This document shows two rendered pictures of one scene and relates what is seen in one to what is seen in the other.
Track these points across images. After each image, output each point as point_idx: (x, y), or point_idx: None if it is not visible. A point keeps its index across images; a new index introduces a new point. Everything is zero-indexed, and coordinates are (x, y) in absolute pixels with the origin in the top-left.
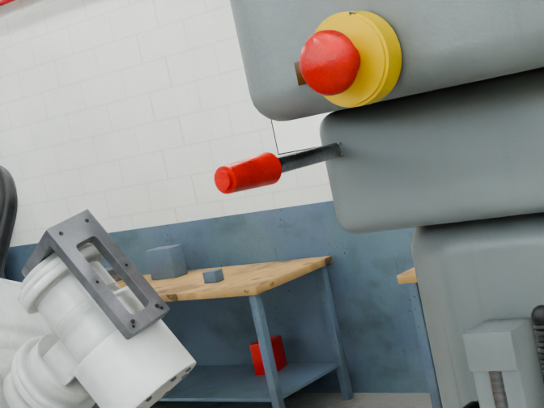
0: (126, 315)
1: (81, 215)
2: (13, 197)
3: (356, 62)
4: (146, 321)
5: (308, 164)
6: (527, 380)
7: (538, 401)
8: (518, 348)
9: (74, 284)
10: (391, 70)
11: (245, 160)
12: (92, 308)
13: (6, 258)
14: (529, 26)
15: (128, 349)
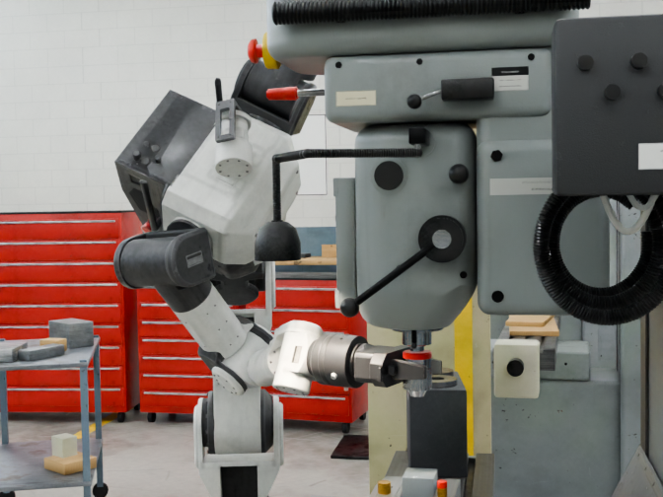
0: (218, 134)
1: (230, 100)
2: (303, 99)
3: (252, 51)
4: (222, 138)
5: (321, 95)
6: (339, 203)
7: (347, 215)
8: (336, 186)
9: (223, 123)
10: (265, 55)
11: (279, 88)
12: (222, 132)
13: (295, 123)
14: (271, 41)
15: (219, 147)
